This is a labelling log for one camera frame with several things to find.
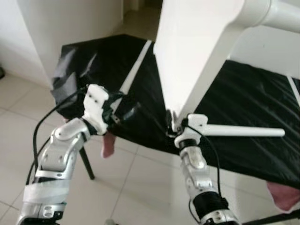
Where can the white plastic table leg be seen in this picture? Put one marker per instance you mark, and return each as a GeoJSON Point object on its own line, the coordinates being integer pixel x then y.
{"type": "Point", "coordinates": [281, 15]}
{"type": "Point", "coordinates": [243, 131]}

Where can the dark grey floor object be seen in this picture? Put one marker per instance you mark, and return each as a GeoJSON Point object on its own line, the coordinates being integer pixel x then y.
{"type": "Point", "coordinates": [1, 72]}

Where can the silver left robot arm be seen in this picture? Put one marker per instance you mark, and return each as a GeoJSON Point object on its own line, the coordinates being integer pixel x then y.
{"type": "Point", "coordinates": [61, 154]}

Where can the white plastic table top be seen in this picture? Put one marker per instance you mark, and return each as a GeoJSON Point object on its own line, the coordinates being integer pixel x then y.
{"type": "Point", "coordinates": [197, 47]}

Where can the pink soft object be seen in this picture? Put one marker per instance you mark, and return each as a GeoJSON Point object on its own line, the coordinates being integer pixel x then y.
{"type": "Point", "coordinates": [286, 194]}
{"type": "Point", "coordinates": [108, 145]}

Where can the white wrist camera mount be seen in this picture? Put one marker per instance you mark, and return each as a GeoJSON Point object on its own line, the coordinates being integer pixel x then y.
{"type": "Point", "coordinates": [96, 105]}
{"type": "Point", "coordinates": [194, 123]}

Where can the black table cloth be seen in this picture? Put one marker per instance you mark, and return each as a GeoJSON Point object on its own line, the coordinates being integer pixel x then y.
{"type": "Point", "coordinates": [243, 93]}

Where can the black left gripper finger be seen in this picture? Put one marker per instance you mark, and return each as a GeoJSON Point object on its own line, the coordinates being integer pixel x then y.
{"type": "Point", "coordinates": [119, 95]}
{"type": "Point", "coordinates": [130, 112]}

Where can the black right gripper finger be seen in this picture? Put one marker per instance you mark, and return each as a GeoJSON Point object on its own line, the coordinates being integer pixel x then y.
{"type": "Point", "coordinates": [170, 116]}

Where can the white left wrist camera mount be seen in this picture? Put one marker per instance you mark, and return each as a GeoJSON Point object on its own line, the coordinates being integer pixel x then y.
{"type": "Point", "coordinates": [96, 105]}

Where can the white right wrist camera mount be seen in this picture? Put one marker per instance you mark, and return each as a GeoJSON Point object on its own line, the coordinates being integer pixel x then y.
{"type": "Point", "coordinates": [194, 123]}

